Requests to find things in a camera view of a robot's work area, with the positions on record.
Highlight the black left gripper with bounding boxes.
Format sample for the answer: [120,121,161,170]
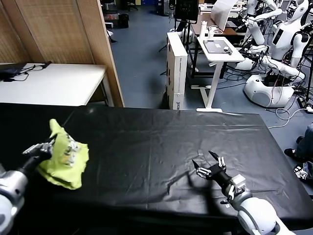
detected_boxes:
[22,137,58,172]

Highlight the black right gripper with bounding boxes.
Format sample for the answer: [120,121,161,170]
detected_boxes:
[192,151,232,189]

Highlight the yellow-green T-shirt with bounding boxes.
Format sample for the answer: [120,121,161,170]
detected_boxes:
[36,118,89,190]

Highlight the small black table cover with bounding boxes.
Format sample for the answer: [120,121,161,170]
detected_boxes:
[0,102,76,183]

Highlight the large black table cover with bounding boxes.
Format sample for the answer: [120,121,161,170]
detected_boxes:
[14,106,310,228]

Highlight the white rectangular table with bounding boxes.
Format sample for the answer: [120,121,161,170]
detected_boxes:
[0,63,108,107]

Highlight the black bag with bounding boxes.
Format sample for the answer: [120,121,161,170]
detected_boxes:
[0,63,27,77]

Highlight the black white patterned shoe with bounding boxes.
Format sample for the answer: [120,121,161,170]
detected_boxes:
[293,164,310,181]

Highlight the blue jeans leg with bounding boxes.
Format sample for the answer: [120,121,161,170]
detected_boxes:
[295,122,313,160]

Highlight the tall white cardboard box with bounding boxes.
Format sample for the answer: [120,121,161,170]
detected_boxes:
[166,31,188,111]

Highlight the small white standing desk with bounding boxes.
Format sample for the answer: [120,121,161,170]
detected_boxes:
[190,36,245,113]

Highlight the wooden partition screen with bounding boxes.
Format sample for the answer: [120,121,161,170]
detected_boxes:
[0,0,125,108]

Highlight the white water bottle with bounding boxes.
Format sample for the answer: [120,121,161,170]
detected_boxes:
[199,21,207,40]

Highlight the brown wooden desk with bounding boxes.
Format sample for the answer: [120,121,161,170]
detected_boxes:
[190,13,247,37]

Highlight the white humanoid robot with base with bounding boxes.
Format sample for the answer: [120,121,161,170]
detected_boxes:
[234,0,313,109]

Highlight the black trash bin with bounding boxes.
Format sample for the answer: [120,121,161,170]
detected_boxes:
[119,14,130,29]

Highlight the white curved panel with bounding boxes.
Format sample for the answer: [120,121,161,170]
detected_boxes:
[210,0,237,32]

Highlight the black monitor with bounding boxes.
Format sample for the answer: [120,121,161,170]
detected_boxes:
[175,0,199,25]

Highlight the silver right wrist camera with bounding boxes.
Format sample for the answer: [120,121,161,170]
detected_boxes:
[228,174,247,199]

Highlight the black cables with adapter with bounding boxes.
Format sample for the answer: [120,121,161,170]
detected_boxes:
[2,62,52,83]

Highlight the white floor cable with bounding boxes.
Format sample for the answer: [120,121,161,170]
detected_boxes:
[268,107,313,129]

